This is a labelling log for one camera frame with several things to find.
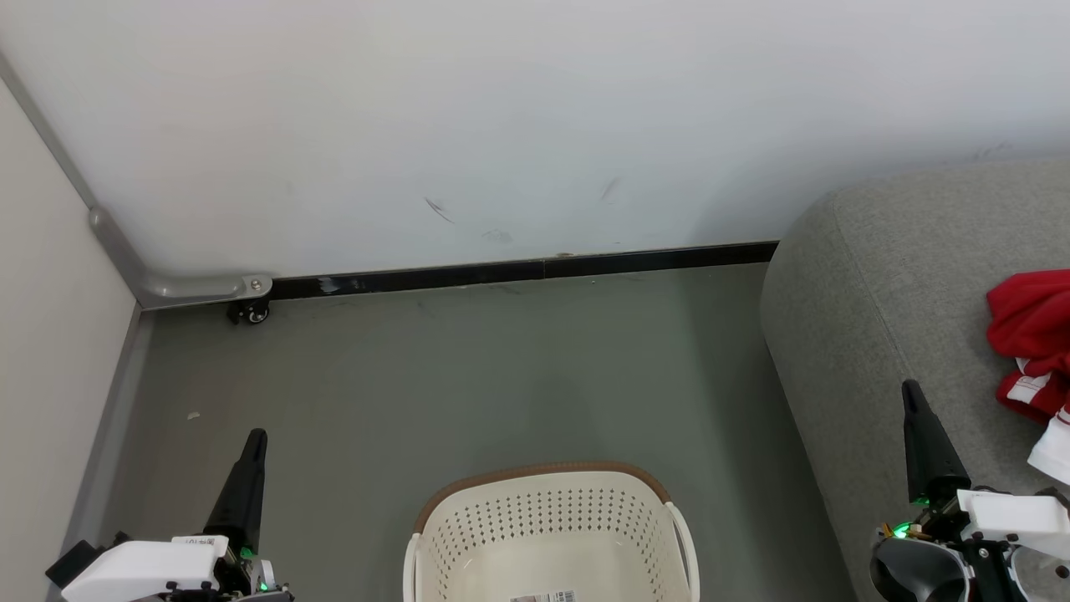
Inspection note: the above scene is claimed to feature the cream perforated laundry basket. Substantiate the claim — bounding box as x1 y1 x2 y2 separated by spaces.
403 462 701 602

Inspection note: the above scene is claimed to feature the grey metal support foot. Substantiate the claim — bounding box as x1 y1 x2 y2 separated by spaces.
88 205 274 312

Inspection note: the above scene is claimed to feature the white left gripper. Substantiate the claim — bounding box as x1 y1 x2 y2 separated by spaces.
60 428 293 602

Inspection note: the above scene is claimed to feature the grey fabric sofa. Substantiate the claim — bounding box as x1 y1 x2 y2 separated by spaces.
759 159 1070 602

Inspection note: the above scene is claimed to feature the red white garment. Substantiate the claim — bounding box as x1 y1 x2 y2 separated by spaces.
986 269 1070 377
996 358 1070 487

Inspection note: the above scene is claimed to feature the small black caster wheel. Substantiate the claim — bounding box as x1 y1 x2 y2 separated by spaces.
227 297 271 327

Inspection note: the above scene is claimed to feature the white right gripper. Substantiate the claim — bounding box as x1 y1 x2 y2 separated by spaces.
869 380 1070 602

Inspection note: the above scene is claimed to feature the black baseboard strip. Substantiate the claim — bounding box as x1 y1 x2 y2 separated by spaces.
269 241 780 302

